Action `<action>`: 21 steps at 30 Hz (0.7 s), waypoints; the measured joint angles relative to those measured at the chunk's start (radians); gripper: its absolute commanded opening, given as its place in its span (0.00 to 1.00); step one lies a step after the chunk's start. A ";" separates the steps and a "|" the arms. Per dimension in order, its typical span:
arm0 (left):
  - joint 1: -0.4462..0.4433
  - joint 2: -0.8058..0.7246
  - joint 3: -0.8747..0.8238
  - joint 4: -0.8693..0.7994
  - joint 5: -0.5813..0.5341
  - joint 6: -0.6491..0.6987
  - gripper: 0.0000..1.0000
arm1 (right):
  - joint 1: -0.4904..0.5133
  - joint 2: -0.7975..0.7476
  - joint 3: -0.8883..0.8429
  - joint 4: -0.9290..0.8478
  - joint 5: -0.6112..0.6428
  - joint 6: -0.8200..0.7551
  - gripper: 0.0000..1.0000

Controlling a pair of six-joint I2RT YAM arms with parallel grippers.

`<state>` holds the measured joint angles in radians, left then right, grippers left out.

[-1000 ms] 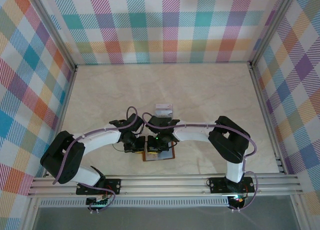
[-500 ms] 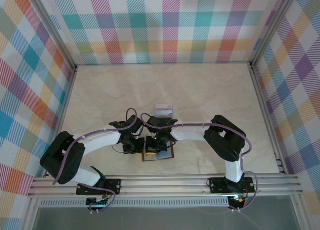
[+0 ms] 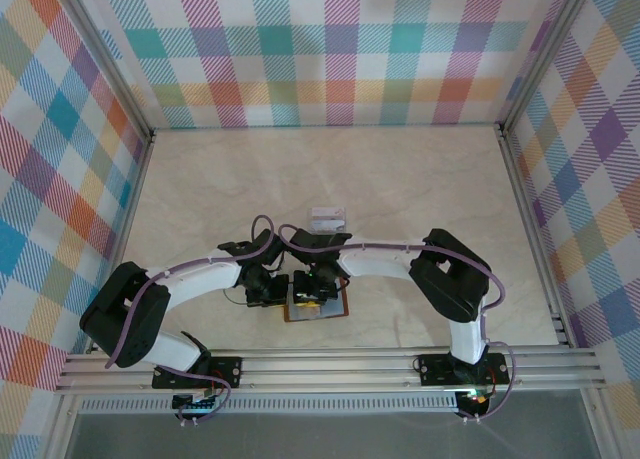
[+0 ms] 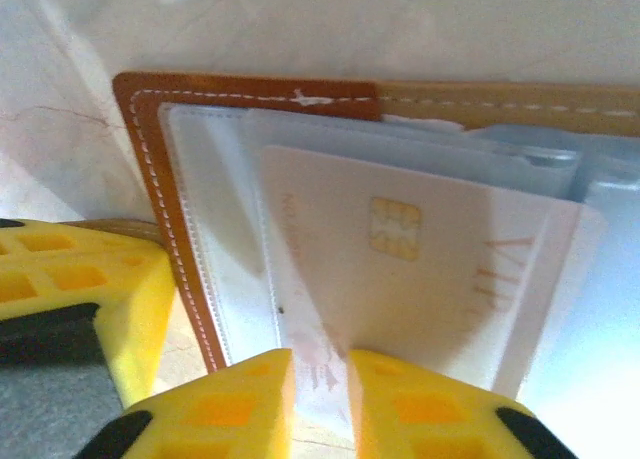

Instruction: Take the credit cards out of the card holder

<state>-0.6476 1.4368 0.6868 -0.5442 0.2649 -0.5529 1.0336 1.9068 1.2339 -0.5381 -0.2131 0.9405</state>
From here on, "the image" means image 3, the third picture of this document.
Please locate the brown leather card holder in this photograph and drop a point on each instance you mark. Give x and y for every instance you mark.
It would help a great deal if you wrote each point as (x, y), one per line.
(340, 306)

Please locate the pale pink credit card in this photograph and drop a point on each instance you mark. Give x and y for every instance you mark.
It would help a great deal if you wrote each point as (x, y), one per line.
(327, 212)

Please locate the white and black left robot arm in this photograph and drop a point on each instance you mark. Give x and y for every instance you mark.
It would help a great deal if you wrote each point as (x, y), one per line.
(200, 279)

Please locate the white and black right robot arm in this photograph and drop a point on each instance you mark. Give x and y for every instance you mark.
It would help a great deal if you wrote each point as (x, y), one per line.
(380, 264)

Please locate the aluminium frame rail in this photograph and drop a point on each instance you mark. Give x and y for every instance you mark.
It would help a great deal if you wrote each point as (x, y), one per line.
(325, 369)

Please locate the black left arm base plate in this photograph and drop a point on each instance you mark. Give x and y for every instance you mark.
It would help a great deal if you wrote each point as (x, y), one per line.
(227, 371)

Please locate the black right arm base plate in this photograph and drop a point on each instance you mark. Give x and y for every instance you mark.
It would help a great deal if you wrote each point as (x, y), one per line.
(435, 369)

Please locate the aluminium side rail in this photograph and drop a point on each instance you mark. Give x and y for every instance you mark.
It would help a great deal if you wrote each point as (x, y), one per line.
(532, 229)
(131, 204)

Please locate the aluminium frame leg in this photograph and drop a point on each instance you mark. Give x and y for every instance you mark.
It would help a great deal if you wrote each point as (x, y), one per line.
(59, 429)
(600, 429)

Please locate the aluminium frame post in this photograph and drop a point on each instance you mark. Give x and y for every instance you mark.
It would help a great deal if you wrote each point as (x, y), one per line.
(546, 54)
(107, 54)

